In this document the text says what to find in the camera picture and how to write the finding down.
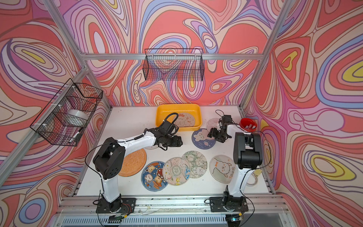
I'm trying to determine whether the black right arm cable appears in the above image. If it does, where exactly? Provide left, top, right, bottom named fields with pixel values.
left=215, top=109, right=272, bottom=227

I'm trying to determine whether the black wire basket back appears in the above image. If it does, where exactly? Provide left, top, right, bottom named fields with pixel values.
left=142, top=48, right=205, bottom=81

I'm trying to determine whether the blue bunny planet coaster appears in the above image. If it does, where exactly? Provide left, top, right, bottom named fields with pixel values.
left=192, top=128, right=216, bottom=149

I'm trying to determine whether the pink rainbow unicorn coaster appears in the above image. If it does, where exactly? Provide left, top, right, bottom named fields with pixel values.
left=207, top=118, right=221, bottom=132

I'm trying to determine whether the white marker pen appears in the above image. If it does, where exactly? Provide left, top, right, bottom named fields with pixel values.
left=69, top=132, right=79, bottom=143

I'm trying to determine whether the yellow sticky note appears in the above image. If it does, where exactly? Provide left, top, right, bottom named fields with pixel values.
left=253, top=169, right=262, bottom=177

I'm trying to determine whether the black wire basket left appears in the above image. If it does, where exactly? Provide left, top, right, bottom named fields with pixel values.
left=30, top=79, right=103, bottom=147

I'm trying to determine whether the orange round coaster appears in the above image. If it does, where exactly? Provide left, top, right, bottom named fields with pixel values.
left=118, top=149, right=147, bottom=177

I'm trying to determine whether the yellow plastic storage box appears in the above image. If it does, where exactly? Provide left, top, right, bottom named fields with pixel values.
left=155, top=104, right=202, bottom=131

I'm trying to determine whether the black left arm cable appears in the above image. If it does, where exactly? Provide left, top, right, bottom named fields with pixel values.
left=84, top=112, right=180, bottom=227

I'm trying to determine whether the pink checkered bear coaster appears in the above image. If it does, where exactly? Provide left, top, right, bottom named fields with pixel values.
left=174, top=113, right=195, bottom=128

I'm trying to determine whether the red plastic cup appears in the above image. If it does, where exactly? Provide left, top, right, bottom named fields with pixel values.
left=239, top=118, right=257, bottom=132

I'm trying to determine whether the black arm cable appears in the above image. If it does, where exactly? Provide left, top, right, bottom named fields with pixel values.
left=84, top=112, right=180, bottom=227
left=215, top=109, right=272, bottom=227

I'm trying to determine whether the white doodle pastel coaster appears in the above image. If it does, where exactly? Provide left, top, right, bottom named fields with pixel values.
left=163, top=157, right=191, bottom=186

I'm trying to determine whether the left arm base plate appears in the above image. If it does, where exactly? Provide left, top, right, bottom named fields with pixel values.
left=93, top=196, right=136, bottom=215

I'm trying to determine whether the black wire basket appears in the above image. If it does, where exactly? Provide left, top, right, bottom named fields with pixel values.
left=30, top=79, right=103, bottom=147
left=142, top=48, right=205, bottom=81

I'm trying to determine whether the beige white dog coaster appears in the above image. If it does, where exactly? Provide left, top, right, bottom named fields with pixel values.
left=209, top=155, right=236, bottom=184

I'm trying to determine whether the pink unicorn horse coaster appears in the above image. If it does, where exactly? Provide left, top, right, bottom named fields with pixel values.
left=145, top=145, right=158, bottom=150

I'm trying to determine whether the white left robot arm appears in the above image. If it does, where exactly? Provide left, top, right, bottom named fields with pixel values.
left=93, top=120, right=182, bottom=213

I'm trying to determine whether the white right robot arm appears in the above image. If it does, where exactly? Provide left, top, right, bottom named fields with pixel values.
left=208, top=115, right=263, bottom=212

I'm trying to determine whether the blue toast cartoon coaster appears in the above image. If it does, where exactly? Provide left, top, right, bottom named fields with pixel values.
left=141, top=161, right=168, bottom=192

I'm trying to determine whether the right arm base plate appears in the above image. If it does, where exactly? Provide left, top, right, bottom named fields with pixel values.
left=209, top=197, right=249, bottom=213

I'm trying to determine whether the green floral bunny coaster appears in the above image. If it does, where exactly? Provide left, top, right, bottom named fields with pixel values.
left=182, top=150, right=208, bottom=179

